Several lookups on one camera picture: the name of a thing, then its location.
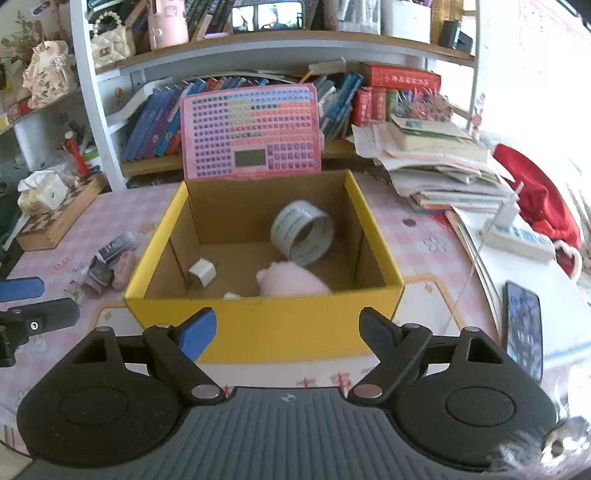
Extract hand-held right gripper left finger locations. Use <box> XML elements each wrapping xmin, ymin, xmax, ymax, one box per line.
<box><xmin>28</xmin><ymin>307</ymin><xmax>227</xmax><ymax>407</ymax></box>

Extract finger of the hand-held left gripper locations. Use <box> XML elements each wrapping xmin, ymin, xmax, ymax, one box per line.
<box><xmin>0</xmin><ymin>276</ymin><xmax>45</xmax><ymax>303</ymax></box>
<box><xmin>0</xmin><ymin>298</ymin><xmax>80</xmax><ymax>334</ymax></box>

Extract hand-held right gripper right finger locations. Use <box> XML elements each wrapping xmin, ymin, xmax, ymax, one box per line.
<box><xmin>347</xmin><ymin>307</ymin><xmax>532</xmax><ymax>407</ymax></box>

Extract large white charger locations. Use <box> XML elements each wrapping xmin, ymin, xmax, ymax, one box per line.
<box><xmin>188</xmin><ymin>258</ymin><xmax>218</xmax><ymax>288</ymax></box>

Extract small black white packet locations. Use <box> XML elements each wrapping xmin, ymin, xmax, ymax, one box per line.
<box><xmin>87</xmin><ymin>256</ymin><xmax>115</xmax><ymax>288</ymax></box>

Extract yellow cardboard box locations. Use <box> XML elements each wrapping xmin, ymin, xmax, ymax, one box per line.
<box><xmin>122</xmin><ymin>168</ymin><xmax>406</xmax><ymax>365</ymax></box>

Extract grey label bottle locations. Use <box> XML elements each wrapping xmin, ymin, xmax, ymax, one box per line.
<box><xmin>96</xmin><ymin>231</ymin><xmax>138</xmax><ymax>265</ymax></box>

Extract pink plush toy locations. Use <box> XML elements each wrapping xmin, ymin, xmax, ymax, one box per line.
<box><xmin>255</xmin><ymin>260</ymin><xmax>333</xmax><ymax>298</ymax></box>

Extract clear tape roll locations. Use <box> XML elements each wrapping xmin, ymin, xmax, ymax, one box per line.
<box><xmin>270</xmin><ymin>199</ymin><xmax>335</xmax><ymax>267</ymax></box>

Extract green white container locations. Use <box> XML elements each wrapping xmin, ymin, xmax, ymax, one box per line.
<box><xmin>82</xmin><ymin>147</ymin><xmax>103</xmax><ymax>175</ymax></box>

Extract pink checkered tablecloth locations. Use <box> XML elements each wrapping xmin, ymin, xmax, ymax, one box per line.
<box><xmin>0</xmin><ymin>171</ymin><xmax>591</xmax><ymax>462</ymax></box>

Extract pile of clothes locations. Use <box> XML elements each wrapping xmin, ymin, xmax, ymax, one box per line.
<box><xmin>0</xmin><ymin>180</ymin><xmax>24</xmax><ymax>254</ymax></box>

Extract wooden chessboard box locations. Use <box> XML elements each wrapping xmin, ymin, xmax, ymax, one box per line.
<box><xmin>16</xmin><ymin>173</ymin><xmax>108</xmax><ymax>252</ymax></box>

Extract floral tissue pack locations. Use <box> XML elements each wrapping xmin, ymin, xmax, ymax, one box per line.
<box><xmin>17</xmin><ymin>170</ymin><xmax>70</xmax><ymax>215</ymax></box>

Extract red plastic stick toy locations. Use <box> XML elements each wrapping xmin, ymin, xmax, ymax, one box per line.
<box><xmin>64</xmin><ymin>130</ymin><xmax>89</xmax><ymax>178</ymax></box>

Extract black smartphone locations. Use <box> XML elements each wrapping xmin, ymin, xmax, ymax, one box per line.
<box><xmin>502</xmin><ymin>280</ymin><xmax>544</xmax><ymax>381</ymax></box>

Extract white power strip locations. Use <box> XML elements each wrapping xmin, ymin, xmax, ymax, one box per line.
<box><xmin>480</xmin><ymin>222</ymin><xmax>557</xmax><ymax>264</ymax></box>

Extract white plug adapter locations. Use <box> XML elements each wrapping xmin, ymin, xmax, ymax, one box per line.
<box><xmin>495</xmin><ymin>181</ymin><xmax>525</xmax><ymax>228</ymax></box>

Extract white wooden bookshelf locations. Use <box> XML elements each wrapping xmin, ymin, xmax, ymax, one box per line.
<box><xmin>0</xmin><ymin>0</ymin><xmax>483</xmax><ymax>190</ymax></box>

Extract pile of papers and books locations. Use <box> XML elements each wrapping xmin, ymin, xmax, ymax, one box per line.
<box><xmin>351</xmin><ymin>115</ymin><xmax>515</xmax><ymax>213</ymax></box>

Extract pink button learning pad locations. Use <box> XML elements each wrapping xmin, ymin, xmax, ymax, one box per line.
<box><xmin>180</xmin><ymin>83</ymin><xmax>323</xmax><ymax>181</ymax></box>

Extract red fur-trimmed cloth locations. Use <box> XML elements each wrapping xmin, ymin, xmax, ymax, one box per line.
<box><xmin>492</xmin><ymin>142</ymin><xmax>585</xmax><ymax>281</ymax></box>

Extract row of blue purple books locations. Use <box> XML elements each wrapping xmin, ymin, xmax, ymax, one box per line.
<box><xmin>121</xmin><ymin>76</ymin><xmax>273</xmax><ymax>162</ymax></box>

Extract floral pink ornament figure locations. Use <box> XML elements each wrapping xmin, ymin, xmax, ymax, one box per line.
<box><xmin>22</xmin><ymin>41</ymin><xmax>78</xmax><ymax>110</ymax></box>

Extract grey fuzzy cloth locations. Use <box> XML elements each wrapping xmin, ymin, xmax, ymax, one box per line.
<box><xmin>496</xmin><ymin>411</ymin><xmax>591</xmax><ymax>480</ymax></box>

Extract red green upright books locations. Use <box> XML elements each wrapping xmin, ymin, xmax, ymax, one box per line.
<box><xmin>351</xmin><ymin>87</ymin><xmax>402</xmax><ymax>126</ymax></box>

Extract colourful glitter decoration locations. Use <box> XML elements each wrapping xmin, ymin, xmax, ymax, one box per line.
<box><xmin>392</xmin><ymin>92</ymin><xmax>455</xmax><ymax>123</ymax></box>

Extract leaning blue books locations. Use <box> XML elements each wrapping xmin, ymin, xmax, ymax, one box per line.
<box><xmin>316</xmin><ymin>71</ymin><xmax>365</xmax><ymax>141</ymax></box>

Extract dried flower bunch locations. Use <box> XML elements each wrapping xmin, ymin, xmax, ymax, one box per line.
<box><xmin>0</xmin><ymin>11</ymin><xmax>43</xmax><ymax>63</ymax></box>

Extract thick red book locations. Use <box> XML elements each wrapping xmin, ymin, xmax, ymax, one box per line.
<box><xmin>359</xmin><ymin>62</ymin><xmax>441</xmax><ymax>100</ymax></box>

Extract white quilted handbag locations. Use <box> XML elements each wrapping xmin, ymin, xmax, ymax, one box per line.
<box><xmin>89</xmin><ymin>11</ymin><xmax>138</xmax><ymax>64</ymax></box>

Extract pink canister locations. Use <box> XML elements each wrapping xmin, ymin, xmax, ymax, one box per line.
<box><xmin>148</xmin><ymin>0</ymin><xmax>190</xmax><ymax>50</ymax></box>

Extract small black box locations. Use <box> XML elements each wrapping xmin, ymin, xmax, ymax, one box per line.
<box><xmin>438</xmin><ymin>20</ymin><xmax>475</xmax><ymax>51</ymax></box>

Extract white storage box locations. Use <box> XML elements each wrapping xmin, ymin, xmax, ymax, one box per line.
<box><xmin>381</xmin><ymin>0</ymin><xmax>432</xmax><ymax>44</ymax></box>

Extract row of dark books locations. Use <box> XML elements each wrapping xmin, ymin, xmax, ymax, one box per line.
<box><xmin>185</xmin><ymin>0</ymin><xmax>234</xmax><ymax>41</ymax></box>

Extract clear pen holders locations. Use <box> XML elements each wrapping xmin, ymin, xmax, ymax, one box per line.
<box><xmin>322</xmin><ymin>0</ymin><xmax>383</xmax><ymax>34</ymax></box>

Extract thin white cable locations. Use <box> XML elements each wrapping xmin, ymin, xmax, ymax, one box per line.
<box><xmin>443</xmin><ymin>228</ymin><xmax>485</xmax><ymax>335</ymax></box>

